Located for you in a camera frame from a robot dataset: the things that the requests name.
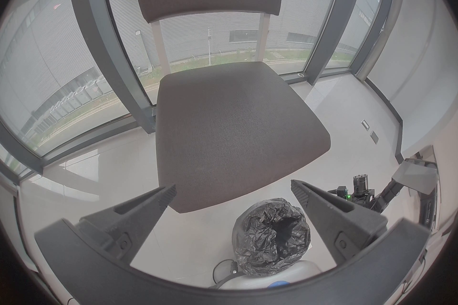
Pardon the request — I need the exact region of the black cable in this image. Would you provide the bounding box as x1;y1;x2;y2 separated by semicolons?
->
212;258;239;289

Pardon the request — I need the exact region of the black plastic bag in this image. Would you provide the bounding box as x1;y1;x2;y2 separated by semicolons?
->
232;197;311;277

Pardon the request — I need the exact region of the window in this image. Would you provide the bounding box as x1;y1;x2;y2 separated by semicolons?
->
0;0;406;186

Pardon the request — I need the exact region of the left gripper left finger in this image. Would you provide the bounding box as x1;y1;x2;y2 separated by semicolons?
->
79;184;177;263

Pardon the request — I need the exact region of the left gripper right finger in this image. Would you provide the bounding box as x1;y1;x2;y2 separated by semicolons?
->
291;179;389;263

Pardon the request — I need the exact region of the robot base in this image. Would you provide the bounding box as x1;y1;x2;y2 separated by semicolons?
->
209;259;323;290

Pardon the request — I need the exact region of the grey chair with white legs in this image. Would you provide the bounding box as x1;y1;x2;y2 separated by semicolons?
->
134;0;331;214

